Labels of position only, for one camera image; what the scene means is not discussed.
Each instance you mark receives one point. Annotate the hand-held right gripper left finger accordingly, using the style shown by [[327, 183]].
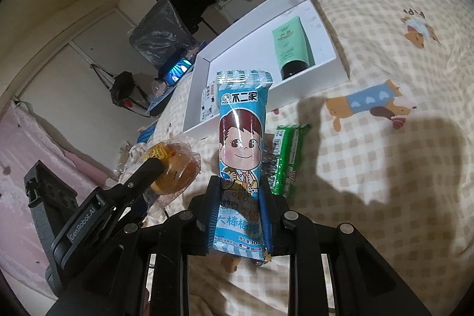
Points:
[[213, 208]]

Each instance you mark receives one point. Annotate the checked bear print duvet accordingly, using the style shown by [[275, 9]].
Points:
[[370, 53]]

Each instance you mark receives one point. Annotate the blue cartoon candy packet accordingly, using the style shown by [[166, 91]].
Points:
[[240, 138]]

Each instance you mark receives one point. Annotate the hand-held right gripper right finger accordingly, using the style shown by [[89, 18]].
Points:
[[266, 212]]

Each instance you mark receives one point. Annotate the cow print biscuit packet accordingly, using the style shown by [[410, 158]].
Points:
[[209, 105]]

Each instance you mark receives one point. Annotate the black plastic bag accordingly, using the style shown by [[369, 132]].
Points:
[[159, 31]]

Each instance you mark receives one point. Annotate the bread packet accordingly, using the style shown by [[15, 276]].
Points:
[[177, 164]]

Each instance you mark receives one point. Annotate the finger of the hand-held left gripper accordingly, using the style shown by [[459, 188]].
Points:
[[144, 175]]

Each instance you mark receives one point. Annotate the black handbag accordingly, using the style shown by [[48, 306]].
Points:
[[124, 86]]

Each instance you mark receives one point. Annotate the phone with lit screen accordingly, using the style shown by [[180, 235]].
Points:
[[177, 70]]

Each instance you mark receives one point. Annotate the green cream tube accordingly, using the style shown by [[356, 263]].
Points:
[[290, 42]]

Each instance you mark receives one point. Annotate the green snack packet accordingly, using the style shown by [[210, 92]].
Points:
[[289, 160]]

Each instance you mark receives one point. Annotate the blue striped cloth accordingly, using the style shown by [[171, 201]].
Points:
[[146, 134]]

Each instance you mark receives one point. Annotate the pink curtain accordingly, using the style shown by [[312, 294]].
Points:
[[29, 138]]

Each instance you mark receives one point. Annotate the white cardboard box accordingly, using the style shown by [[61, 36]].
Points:
[[251, 53]]

